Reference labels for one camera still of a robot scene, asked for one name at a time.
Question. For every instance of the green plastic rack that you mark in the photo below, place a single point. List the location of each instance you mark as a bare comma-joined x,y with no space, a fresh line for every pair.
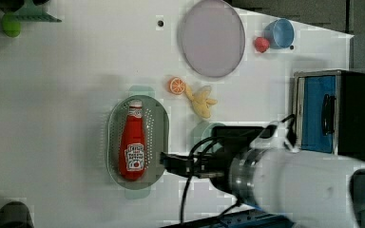
34,11

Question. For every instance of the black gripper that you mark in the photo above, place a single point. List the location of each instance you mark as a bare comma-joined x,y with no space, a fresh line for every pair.
213,155

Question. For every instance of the blue cup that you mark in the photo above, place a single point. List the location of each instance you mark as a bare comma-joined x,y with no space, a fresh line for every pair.
280,34

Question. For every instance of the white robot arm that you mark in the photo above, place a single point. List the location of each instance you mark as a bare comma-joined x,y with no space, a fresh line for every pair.
263,168

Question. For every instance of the black oven door handle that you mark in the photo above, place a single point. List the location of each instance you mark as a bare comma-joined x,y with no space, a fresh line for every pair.
328,115

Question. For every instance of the red strawberry toy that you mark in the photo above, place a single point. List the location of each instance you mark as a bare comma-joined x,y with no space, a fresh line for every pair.
261,44

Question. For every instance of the green ball toy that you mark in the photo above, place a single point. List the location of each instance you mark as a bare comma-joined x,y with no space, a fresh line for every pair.
10,26

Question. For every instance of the red plush ketchup bottle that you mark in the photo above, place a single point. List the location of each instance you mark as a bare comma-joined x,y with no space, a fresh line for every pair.
132,153

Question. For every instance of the green oval strainer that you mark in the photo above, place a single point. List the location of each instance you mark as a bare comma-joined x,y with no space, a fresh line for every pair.
156,130

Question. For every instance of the peeled banana toy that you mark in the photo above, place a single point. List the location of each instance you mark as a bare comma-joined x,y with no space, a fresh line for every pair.
201,101

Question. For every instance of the black cylinder cup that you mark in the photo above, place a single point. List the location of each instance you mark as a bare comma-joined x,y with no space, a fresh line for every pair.
15,214

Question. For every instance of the round lilac plate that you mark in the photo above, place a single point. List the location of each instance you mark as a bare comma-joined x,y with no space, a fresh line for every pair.
212,38

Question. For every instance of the orange slice toy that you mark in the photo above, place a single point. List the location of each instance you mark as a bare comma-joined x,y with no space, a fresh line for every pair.
176,86

